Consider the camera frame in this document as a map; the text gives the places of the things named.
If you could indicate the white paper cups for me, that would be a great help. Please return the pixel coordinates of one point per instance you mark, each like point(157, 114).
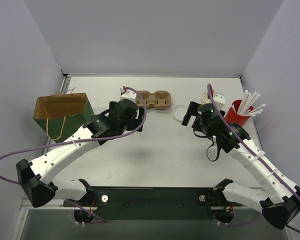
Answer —
point(204, 99)

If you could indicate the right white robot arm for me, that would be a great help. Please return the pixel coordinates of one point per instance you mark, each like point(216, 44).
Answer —
point(279, 199)

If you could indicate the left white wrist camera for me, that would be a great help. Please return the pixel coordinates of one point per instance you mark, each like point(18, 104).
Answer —
point(127, 94)

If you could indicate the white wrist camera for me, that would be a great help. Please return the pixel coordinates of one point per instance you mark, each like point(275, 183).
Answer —
point(127, 94)
point(219, 100)

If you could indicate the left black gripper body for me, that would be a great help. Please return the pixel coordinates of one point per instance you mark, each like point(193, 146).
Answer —
point(139, 121)

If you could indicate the clear plastic lid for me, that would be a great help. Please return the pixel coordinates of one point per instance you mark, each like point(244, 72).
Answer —
point(179, 112)

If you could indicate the green paper bag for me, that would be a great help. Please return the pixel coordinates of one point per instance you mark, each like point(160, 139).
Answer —
point(61, 115)

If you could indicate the red cup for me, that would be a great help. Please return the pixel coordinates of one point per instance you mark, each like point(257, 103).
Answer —
point(233, 117)

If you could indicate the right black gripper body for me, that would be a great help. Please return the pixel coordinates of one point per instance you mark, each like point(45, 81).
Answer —
point(195, 113)

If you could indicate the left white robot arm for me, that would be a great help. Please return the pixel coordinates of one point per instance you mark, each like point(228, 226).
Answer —
point(38, 176)

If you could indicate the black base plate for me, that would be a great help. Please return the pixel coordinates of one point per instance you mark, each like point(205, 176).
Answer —
point(155, 203)

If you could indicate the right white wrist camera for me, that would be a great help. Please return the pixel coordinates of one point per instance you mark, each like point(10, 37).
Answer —
point(219, 100)

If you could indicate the white wrapped straws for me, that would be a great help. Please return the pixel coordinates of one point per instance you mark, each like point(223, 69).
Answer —
point(246, 108)

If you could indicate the brown cardboard cup carrier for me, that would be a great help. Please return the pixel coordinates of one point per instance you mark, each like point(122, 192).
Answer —
point(159, 100)

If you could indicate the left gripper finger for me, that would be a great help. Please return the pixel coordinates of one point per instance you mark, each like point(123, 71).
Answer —
point(141, 113)
point(139, 125)

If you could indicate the aluminium rail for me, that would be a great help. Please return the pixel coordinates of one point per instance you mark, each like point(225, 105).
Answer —
point(54, 204)

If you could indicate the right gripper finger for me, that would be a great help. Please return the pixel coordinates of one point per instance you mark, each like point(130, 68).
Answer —
point(192, 110)
point(196, 128)

